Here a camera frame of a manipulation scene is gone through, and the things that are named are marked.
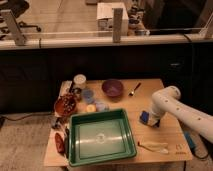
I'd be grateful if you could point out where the blue sponge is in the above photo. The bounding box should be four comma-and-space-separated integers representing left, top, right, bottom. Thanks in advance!
139, 111, 149, 124

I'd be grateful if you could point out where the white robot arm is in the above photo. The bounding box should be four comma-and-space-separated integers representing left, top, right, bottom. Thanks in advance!
148, 86, 213, 143

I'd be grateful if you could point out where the green plastic tray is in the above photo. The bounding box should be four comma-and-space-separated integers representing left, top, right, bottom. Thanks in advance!
69, 109, 137, 167

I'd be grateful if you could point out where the yellow banana peel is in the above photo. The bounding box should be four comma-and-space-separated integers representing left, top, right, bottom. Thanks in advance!
138, 141, 169, 154

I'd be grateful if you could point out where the blue object beside table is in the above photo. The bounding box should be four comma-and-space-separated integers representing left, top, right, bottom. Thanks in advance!
184, 132, 196, 151

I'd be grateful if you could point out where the purple bowl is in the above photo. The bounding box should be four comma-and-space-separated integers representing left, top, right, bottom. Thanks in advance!
102, 79, 124, 97

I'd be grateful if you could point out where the yellow small cup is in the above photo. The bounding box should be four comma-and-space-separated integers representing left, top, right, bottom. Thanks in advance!
86, 104, 97, 113

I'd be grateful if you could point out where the blue small cup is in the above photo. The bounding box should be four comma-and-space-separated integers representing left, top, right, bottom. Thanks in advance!
81, 89, 94, 104

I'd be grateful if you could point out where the white cup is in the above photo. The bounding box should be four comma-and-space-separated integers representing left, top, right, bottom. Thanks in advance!
73, 74, 86, 89

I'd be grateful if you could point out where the brown bowl with items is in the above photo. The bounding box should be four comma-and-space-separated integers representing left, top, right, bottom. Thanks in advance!
54, 94, 77, 117

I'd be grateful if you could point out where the red oblong object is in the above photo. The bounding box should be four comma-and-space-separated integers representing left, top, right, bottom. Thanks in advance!
55, 133, 65, 154

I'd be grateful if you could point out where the white cardboard box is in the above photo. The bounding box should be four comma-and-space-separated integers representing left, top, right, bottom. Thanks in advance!
97, 2, 128, 36

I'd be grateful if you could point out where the black office chair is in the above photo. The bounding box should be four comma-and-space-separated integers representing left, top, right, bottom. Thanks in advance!
0, 0, 41, 34

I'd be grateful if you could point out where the black handled spoon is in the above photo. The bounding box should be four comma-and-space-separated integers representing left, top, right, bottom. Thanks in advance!
129, 83, 141, 97

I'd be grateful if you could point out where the grey upright post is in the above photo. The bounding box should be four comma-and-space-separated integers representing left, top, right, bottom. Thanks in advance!
112, 8, 123, 43

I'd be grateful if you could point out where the grey left post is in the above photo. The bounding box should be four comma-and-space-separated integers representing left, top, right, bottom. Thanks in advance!
0, 9, 26, 46

